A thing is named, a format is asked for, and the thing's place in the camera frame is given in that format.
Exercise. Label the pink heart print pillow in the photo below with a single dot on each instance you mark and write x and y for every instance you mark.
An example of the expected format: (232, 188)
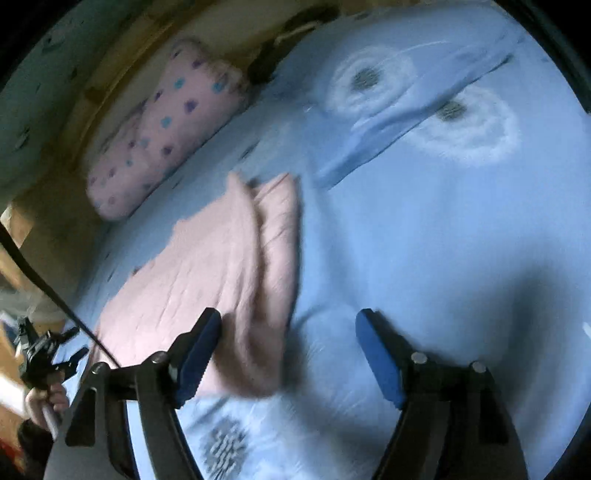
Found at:
(171, 124)

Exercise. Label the blue dandelion print bed sheet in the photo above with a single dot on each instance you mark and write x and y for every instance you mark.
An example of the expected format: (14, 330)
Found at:
(415, 230)

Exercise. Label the pink knit cardigan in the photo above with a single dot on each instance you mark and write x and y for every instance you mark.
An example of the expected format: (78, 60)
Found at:
(217, 277)

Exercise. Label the person's left forearm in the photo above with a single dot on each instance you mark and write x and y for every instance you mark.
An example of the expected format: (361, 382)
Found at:
(27, 452)

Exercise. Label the person's left hand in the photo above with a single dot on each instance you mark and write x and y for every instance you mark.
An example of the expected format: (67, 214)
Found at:
(39, 408)

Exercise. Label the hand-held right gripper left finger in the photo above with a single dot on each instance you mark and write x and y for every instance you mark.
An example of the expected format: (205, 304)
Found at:
(199, 355)

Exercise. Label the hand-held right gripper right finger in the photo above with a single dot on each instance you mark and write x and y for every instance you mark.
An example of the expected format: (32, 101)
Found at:
(379, 356)

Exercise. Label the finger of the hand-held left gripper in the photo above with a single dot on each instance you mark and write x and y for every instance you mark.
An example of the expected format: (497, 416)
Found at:
(67, 334)
(74, 360)

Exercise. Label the dark cloth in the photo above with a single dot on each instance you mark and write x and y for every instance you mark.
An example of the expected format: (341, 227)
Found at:
(270, 57)

